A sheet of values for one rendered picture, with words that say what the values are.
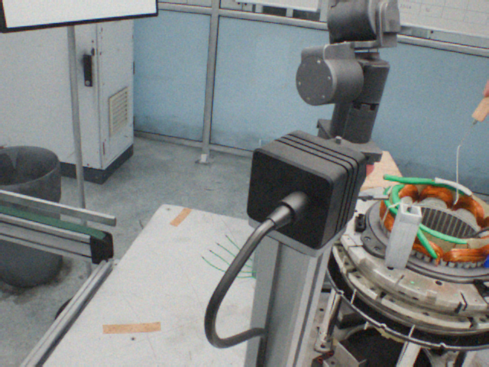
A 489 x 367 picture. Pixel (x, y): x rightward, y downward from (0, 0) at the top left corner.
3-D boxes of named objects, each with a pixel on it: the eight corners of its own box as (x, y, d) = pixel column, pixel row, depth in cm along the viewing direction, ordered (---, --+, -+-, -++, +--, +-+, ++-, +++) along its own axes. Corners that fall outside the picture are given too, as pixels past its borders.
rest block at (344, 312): (363, 319, 93) (365, 311, 92) (340, 323, 92) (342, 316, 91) (353, 305, 97) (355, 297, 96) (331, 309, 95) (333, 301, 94)
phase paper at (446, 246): (414, 258, 65) (422, 232, 63) (412, 251, 66) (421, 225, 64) (467, 267, 64) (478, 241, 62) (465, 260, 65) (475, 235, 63)
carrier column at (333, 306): (317, 344, 88) (339, 261, 78) (318, 335, 90) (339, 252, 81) (329, 346, 88) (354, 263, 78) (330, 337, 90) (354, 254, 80)
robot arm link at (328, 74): (399, 0, 54) (344, 10, 60) (341, -8, 47) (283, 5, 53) (403, 98, 56) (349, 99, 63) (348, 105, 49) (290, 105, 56)
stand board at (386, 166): (312, 191, 92) (313, 180, 91) (304, 151, 109) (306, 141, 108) (407, 201, 93) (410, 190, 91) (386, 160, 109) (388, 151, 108)
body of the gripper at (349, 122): (333, 161, 58) (348, 106, 54) (314, 130, 67) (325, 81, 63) (380, 167, 59) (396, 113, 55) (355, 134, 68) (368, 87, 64)
